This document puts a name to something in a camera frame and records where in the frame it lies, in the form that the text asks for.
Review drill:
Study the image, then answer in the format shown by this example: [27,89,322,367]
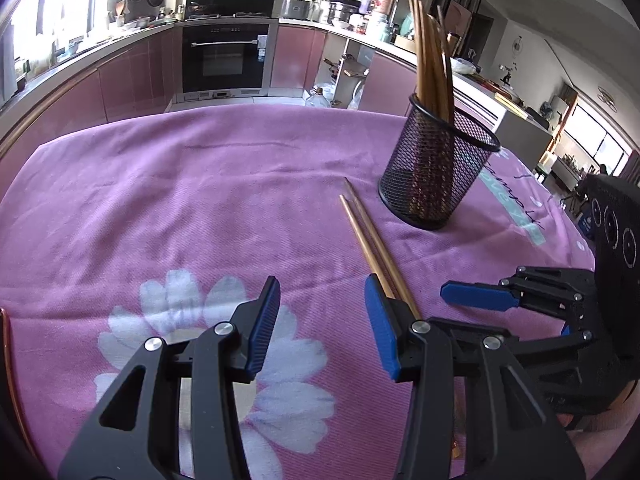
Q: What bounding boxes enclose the purple floral tablecloth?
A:
[0,102,598,480]

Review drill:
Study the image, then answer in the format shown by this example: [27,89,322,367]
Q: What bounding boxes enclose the white low cabinet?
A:
[491,104,554,172]

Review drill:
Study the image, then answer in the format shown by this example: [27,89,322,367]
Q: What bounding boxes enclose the black built-in oven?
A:
[181,23,279,96]

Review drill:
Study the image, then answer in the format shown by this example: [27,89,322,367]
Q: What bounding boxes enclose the clear plastic water bottle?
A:
[304,86,332,108]

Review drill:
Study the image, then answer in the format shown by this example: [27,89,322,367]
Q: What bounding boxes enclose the wooden chopstick red patterned handle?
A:
[339,194,397,301]
[344,176,465,461]

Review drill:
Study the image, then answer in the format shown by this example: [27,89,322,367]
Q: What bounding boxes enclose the white plastic bag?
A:
[347,79,369,111]

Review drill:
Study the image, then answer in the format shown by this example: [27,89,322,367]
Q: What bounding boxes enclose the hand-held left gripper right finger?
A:
[364,273,586,480]

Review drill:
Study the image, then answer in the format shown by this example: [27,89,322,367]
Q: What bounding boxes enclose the bundle of chopsticks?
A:
[407,0,457,221]

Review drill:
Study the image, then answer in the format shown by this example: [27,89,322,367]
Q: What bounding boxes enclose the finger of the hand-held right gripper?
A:
[514,324,617,414]
[440,266,597,322]

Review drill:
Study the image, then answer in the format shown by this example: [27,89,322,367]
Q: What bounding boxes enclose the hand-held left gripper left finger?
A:
[59,275,282,480]

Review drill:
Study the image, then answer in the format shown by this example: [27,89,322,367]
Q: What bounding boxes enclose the brown wooden door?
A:
[434,0,494,57]

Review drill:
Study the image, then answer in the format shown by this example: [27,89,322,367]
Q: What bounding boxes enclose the black mesh utensil holder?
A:
[378,92,502,231]

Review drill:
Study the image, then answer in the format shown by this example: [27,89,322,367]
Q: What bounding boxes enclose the pink kitchen cabinet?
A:
[0,26,184,196]
[270,24,417,117]

